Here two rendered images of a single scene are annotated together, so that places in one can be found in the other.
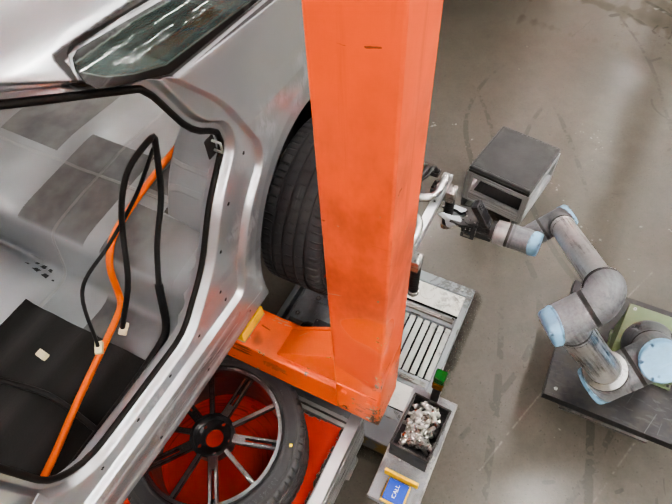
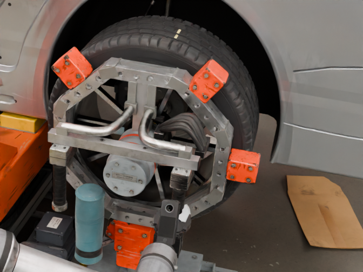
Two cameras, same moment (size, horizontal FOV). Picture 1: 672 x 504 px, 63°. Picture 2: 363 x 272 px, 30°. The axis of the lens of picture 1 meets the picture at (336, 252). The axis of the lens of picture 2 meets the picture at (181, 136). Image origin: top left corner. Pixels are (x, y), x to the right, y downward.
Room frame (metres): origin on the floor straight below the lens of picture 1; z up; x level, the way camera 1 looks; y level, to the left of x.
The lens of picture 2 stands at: (0.84, -1.84, 1.93)
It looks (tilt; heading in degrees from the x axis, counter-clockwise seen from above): 30 degrees down; 70
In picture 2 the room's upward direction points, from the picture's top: 6 degrees clockwise
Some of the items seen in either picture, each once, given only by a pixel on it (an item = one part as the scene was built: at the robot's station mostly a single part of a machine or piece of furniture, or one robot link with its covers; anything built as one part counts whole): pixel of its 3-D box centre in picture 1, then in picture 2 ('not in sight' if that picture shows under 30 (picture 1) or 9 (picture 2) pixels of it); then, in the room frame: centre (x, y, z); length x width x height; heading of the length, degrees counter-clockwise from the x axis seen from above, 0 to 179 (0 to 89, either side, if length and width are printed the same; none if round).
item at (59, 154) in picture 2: (408, 259); (63, 149); (1.08, -0.24, 0.93); 0.09 x 0.05 x 0.05; 61
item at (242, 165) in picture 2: not in sight; (242, 166); (1.60, -0.29, 0.85); 0.09 x 0.08 x 0.07; 151
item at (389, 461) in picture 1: (414, 449); not in sight; (0.61, -0.23, 0.44); 0.43 x 0.17 x 0.03; 151
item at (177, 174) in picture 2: (443, 191); (182, 172); (1.37, -0.41, 0.93); 0.09 x 0.05 x 0.05; 61
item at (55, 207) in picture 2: (414, 279); (59, 184); (1.06, -0.26, 0.83); 0.04 x 0.04 x 0.16
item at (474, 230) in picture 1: (478, 226); (166, 243); (1.30, -0.54, 0.80); 0.12 x 0.08 x 0.09; 61
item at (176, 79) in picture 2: not in sight; (140, 148); (1.32, -0.14, 0.85); 0.54 x 0.07 x 0.54; 151
